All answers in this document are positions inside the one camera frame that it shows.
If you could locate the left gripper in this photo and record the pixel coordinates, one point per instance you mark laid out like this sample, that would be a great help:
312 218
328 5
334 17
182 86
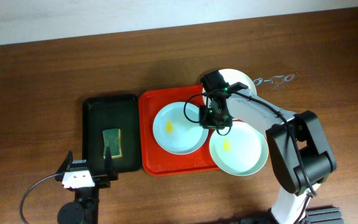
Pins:
100 178

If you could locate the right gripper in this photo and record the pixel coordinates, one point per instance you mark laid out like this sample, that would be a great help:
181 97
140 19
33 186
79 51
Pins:
215 122

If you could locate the green and yellow sponge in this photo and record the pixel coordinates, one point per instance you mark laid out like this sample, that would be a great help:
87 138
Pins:
112 142

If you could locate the light blue plate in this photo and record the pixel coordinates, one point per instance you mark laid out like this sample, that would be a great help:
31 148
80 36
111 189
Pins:
187 137

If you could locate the light green plate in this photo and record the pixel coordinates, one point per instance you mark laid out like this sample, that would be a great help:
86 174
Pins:
248 153

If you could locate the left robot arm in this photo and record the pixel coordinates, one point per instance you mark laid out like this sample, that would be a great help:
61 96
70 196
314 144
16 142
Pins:
84 208

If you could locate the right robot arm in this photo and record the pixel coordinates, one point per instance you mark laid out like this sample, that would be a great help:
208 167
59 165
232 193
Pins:
301 156

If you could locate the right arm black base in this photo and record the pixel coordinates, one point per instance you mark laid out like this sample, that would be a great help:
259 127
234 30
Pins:
330 215

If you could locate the black plastic tray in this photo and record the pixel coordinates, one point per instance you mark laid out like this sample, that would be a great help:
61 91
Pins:
112 112

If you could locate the red plastic tray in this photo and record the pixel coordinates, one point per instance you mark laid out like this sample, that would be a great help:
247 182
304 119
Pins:
157 161

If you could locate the yellow stain on green plate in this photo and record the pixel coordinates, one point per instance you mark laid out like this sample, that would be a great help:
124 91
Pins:
226 145

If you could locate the white plate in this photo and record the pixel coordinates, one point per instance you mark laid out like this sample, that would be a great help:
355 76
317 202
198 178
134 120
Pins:
241 77

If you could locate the yellow stain on blue plate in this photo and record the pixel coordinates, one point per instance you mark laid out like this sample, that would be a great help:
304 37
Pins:
168 127

